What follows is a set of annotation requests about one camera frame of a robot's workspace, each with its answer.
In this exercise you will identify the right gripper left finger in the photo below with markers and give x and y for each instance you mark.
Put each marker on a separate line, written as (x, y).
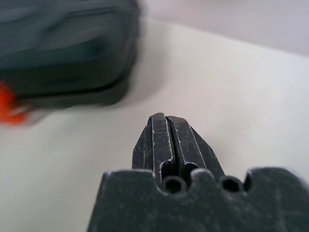
(154, 145)

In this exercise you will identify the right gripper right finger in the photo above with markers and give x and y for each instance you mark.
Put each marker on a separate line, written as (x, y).
(190, 149)

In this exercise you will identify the black plastic tool case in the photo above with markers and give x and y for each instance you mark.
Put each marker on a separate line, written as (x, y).
(62, 48)

